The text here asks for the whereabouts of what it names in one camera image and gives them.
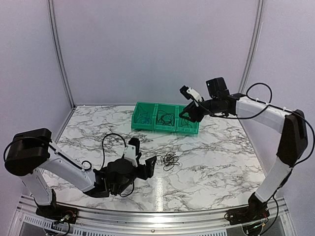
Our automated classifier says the left green storage bin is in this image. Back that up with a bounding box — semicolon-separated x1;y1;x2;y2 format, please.
131;102;157;131

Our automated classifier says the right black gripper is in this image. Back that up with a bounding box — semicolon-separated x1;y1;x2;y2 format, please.
179;97;220;123

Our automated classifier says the aluminium frame post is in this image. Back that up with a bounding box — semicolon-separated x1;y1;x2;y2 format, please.
238;0;265;92
47;0;76;110

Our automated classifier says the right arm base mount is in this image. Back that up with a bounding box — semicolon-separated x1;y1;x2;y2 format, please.
224;206;270;225

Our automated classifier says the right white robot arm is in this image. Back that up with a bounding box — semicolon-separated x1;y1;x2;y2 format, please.
179;77;315;220

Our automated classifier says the black wire tangle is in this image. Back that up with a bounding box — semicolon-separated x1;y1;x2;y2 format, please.
160;151;181;171

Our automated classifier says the middle green storage bin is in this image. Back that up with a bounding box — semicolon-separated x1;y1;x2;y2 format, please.
154;103;177;133

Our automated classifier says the right aluminium frame post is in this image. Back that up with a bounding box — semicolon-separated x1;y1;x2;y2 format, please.
238;0;265;92

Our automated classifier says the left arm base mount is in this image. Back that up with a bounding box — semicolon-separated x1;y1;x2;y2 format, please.
36;204;79;224

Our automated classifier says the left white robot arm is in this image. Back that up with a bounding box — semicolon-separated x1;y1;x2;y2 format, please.
3;128;157;219

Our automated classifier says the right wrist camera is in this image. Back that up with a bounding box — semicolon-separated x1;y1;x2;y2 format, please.
180;86;204;102

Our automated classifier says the front aluminium rail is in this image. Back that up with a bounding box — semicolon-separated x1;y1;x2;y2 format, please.
9;194;291;236

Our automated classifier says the left aluminium frame post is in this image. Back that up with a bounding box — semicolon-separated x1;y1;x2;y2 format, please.
47;0;76;110

